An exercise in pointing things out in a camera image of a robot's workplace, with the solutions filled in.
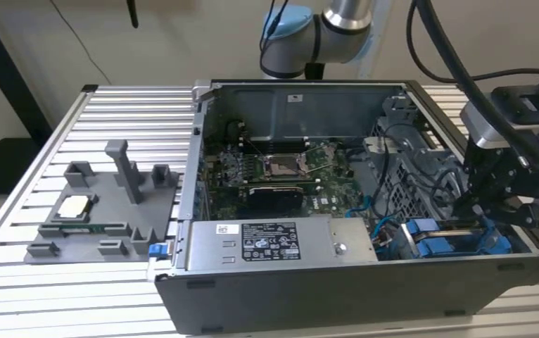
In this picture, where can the green motherboard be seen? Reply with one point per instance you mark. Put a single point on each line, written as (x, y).
(335, 200)

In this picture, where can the black floor box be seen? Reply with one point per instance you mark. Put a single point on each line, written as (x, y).
(1, 165)

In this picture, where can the dark slanted post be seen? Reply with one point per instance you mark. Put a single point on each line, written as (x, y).
(1, 60)

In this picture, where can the silver CPU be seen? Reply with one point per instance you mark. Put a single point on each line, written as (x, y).
(75, 206)

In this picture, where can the silver power supply unit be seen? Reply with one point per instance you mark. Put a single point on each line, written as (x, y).
(307, 243)

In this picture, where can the black graphics card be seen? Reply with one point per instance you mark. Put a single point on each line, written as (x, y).
(273, 200)

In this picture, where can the black antenna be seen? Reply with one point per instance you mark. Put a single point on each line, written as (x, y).
(133, 14)

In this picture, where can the black RAM slot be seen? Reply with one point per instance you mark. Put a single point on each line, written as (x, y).
(273, 143)
(280, 181)

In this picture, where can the blue case latch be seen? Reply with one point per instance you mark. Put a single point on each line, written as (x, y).
(156, 250)

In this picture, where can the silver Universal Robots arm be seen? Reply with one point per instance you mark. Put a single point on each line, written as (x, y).
(339, 38)

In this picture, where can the CPU socket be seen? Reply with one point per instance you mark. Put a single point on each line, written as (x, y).
(280, 167)

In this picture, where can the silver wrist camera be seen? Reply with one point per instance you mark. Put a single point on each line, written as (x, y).
(480, 126)

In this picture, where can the black open PC case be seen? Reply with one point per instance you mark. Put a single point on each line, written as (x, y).
(320, 299)

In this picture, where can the silver metal bracket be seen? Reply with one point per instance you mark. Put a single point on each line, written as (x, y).
(376, 145)

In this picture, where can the gray perforated disk bay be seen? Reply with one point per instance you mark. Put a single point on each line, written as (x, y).
(391, 183)

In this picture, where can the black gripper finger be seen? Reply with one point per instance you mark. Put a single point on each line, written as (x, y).
(495, 204)
(468, 200)

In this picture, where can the gray parts rack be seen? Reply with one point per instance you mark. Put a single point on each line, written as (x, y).
(105, 207)

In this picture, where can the black table corner cap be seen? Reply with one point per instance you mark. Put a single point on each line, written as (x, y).
(91, 87)

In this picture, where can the black wrist mount block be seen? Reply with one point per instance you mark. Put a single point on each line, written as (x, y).
(523, 105)

